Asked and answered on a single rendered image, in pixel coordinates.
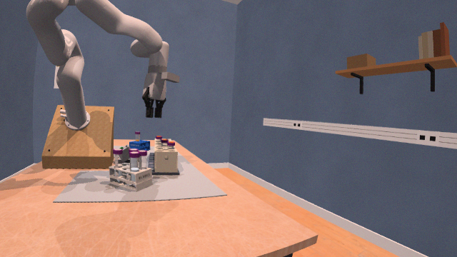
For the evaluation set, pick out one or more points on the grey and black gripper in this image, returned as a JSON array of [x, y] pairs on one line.
[[155, 86]]

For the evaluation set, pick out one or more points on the grey bench mat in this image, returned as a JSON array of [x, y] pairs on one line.
[[95, 187]]

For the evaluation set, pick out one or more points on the beige tube rack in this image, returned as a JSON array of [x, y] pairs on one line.
[[143, 178]]

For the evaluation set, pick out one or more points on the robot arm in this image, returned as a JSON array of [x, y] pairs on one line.
[[58, 46]]

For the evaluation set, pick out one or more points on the blue tube rack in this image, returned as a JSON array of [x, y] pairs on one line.
[[145, 144]]

